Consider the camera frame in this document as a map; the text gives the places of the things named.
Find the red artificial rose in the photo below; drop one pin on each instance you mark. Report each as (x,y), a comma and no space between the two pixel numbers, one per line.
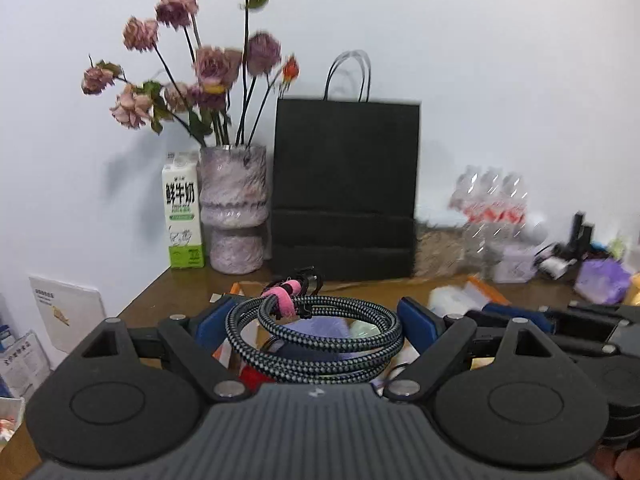
(252,375)

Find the small white box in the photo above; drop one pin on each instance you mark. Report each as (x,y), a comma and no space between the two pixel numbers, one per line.
(515,264)

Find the white board panel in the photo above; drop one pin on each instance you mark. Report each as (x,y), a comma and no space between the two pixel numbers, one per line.
(67,310)

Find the person's right hand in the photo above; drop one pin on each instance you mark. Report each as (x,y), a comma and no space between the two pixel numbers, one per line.
(622,465)

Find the dried pink rose bouquet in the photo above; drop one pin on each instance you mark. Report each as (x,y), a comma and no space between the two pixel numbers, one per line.
(215,67)

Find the clear cotton swab box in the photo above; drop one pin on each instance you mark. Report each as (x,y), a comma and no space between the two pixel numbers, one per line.
(447,300)

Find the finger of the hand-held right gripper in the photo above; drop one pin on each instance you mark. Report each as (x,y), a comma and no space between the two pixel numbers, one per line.
(600,309)
(520,316)

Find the purple woven cloth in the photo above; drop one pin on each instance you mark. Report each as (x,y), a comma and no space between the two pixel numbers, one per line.
(320,331)

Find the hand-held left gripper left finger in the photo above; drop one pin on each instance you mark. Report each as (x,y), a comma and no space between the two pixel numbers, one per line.
(212,325)

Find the purple tissue pack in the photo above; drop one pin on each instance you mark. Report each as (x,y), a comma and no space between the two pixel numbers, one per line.
(602,280)

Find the clear glass jar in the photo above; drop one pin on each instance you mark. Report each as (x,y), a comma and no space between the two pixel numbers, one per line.
(480,242)

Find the black paper bag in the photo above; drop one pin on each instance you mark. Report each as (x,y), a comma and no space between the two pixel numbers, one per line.
(345,185)

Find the brown wooden desktop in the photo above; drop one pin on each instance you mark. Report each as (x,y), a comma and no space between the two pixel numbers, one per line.
(165,290)

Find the small green spray bottle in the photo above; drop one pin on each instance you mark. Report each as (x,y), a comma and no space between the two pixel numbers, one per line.
(616,249)

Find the white leaflet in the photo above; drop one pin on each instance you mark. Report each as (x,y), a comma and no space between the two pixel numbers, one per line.
(22,365)

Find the blue leaflet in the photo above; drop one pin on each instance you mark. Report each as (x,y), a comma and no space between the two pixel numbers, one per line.
(5,322)

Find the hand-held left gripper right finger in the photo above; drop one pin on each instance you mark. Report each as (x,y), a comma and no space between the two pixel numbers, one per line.
(420,322)

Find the clear jar of wooden sticks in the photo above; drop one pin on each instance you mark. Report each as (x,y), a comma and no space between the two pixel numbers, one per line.
(440,250)

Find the purple marbled vase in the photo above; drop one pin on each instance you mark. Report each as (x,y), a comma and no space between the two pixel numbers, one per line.
(232,200)

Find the red orange cardboard box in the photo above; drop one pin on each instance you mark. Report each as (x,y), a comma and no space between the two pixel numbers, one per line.
(487,290)

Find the white green milk carton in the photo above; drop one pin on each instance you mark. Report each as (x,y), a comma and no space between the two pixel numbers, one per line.
(182,210)

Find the red label water bottle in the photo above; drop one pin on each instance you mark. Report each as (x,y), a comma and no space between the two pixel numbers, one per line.
(490,197)
(515,200)
(465,195)

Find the black upright device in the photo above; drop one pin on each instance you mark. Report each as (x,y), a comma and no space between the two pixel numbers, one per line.
(582,235)

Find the white round speaker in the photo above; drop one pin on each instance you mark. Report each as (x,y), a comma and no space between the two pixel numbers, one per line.
(536,232)

